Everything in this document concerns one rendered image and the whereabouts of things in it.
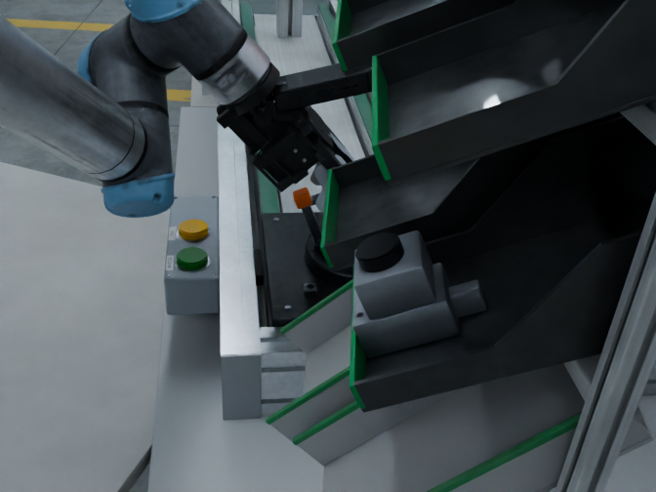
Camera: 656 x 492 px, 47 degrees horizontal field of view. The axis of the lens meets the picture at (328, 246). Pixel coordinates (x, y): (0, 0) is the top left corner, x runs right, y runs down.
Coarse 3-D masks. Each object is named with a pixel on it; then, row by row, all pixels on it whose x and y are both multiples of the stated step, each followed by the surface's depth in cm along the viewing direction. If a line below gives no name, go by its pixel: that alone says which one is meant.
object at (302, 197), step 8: (296, 192) 93; (304, 192) 92; (296, 200) 92; (304, 200) 92; (312, 200) 93; (304, 208) 93; (312, 216) 94; (312, 224) 95; (312, 232) 96; (320, 232) 96; (320, 240) 96
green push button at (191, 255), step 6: (180, 252) 98; (186, 252) 98; (192, 252) 98; (198, 252) 98; (204, 252) 98; (180, 258) 97; (186, 258) 97; (192, 258) 97; (198, 258) 97; (204, 258) 97; (180, 264) 97; (186, 264) 96; (192, 264) 96; (198, 264) 96; (204, 264) 97
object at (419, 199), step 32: (576, 128) 52; (480, 160) 53; (512, 160) 53; (352, 192) 68; (384, 192) 66; (416, 192) 64; (448, 192) 55; (480, 192) 55; (352, 224) 63; (384, 224) 61; (416, 224) 56; (448, 224) 56; (352, 256) 58
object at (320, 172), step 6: (336, 156) 87; (342, 162) 88; (318, 168) 88; (324, 168) 88; (318, 174) 88; (324, 174) 88; (318, 180) 89; (324, 180) 89; (324, 186) 89; (324, 192) 89; (318, 198) 90; (324, 198) 90; (318, 204) 90; (324, 204) 90
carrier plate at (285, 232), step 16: (272, 224) 105; (288, 224) 106; (304, 224) 106; (320, 224) 106; (272, 240) 102; (288, 240) 102; (304, 240) 102; (272, 256) 99; (288, 256) 99; (304, 256) 99; (272, 272) 96; (288, 272) 96; (304, 272) 96; (272, 288) 93; (288, 288) 93; (320, 288) 94; (336, 288) 94; (272, 304) 90; (288, 304) 91; (304, 304) 91; (272, 320) 88; (288, 320) 88
